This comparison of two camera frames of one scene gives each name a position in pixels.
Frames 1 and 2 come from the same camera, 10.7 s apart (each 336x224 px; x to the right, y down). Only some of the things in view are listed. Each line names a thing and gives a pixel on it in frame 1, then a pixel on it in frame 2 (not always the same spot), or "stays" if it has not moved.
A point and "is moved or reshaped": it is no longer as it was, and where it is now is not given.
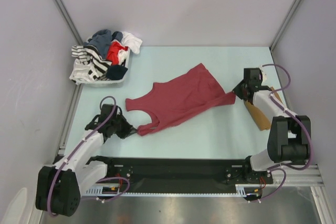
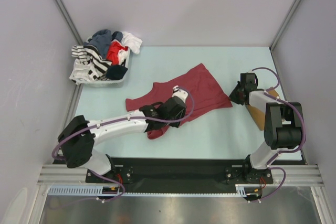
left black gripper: [128, 128] to [175, 124]
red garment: [113, 53] stays
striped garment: [90, 66] stays
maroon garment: [191, 93] is moved or reshaped
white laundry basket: [105, 83] stays
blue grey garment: [101, 39] stays
